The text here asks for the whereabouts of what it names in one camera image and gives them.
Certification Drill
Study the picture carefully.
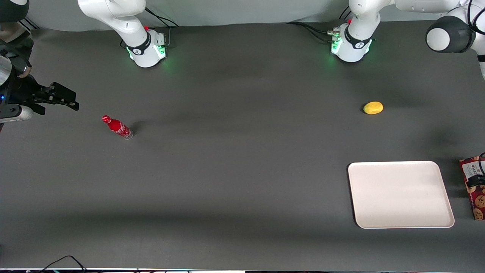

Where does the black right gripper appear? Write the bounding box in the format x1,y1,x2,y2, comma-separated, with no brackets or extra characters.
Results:
13,74,80,115

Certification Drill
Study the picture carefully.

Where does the red cookie box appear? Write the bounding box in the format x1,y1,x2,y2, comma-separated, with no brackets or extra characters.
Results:
459,156,485,221

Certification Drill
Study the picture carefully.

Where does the white plastic tray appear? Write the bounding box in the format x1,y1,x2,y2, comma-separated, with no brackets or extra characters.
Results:
347,160,455,229

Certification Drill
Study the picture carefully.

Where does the red cola bottle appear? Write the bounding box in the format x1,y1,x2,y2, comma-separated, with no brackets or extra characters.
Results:
101,115,134,140

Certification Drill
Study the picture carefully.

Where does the yellow lemon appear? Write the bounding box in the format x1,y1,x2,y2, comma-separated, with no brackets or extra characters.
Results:
363,101,384,115

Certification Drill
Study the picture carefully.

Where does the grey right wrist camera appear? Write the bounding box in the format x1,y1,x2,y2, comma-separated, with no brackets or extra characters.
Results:
0,105,33,123

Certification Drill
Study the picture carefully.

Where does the black right base cable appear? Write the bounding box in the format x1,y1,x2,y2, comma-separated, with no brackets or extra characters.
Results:
143,6,180,28

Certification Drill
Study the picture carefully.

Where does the black base cable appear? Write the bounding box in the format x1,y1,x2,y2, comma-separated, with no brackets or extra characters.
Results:
143,6,180,28
286,9,355,43

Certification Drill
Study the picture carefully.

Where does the black table edge cable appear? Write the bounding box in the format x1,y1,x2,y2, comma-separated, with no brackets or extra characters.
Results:
37,255,88,273

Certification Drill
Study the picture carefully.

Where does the black left base cable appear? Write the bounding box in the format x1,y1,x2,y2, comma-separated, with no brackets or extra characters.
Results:
286,9,355,43

